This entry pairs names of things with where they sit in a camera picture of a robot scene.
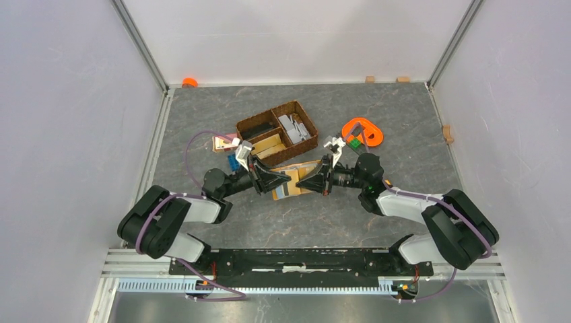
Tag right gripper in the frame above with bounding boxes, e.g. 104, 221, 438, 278
296, 154, 367, 196

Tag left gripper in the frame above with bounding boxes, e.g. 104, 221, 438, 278
221, 154, 291, 198

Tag yellow leather card holder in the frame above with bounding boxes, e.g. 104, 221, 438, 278
271, 160, 320, 201

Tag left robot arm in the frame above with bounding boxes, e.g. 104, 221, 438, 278
116, 156, 291, 275

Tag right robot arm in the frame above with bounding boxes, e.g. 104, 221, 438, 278
297, 153, 500, 275

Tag gold VIP cards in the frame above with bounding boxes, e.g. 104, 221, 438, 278
252, 134, 286, 159

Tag black cards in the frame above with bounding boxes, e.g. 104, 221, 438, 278
241, 122, 275, 140

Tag silver cards pile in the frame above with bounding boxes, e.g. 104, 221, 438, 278
277, 114, 311, 144

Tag pink card box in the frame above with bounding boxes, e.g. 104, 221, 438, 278
212, 133, 238, 153

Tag blue toy brick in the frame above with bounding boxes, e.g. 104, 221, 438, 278
227, 153, 242, 172

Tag brown woven basket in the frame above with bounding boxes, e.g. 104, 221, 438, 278
236, 100, 318, 166

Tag green toy brick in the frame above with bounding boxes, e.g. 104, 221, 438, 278
348, 138, 363, 151

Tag orange tape roll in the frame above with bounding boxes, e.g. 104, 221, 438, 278
181, 77, 198, 88

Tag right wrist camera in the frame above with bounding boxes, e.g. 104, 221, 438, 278
323, 136, 346, 166

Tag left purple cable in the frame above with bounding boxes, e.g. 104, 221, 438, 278
135, 130, 248, 301

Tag purple cable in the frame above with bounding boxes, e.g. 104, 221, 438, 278
135, 130, 248, 301
345, 122, 493, 302

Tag orange plastic ring toy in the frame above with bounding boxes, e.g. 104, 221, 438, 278
341, 117, 384, 147

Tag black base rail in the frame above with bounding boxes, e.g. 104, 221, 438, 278
192, 248, 434, 288

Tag wooden clip on wall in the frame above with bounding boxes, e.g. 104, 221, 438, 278
442, 124, 455, 145

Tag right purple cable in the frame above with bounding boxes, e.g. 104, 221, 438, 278
345, 122, 493, 302

